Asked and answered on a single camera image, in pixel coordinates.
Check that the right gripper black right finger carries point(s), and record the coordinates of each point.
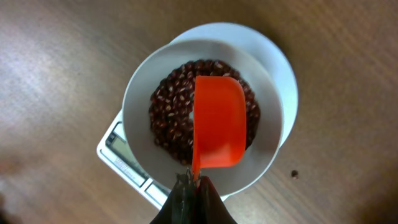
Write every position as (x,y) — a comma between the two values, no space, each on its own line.
(209,207)

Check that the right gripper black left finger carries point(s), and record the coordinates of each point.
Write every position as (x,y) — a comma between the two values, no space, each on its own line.
(180,204)

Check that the orange plastic measuring scoop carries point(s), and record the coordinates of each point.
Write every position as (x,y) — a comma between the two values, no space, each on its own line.
(219,121)

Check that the white digital kitchen scale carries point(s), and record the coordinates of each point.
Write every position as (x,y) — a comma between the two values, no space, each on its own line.
(128,147)

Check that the white round bowl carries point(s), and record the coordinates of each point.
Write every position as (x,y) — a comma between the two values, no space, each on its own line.
(149,124)

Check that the red beans in bowl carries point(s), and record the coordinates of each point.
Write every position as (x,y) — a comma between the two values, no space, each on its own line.
(172,104)

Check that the stray red bean on table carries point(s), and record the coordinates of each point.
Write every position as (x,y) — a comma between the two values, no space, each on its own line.
(295,174)

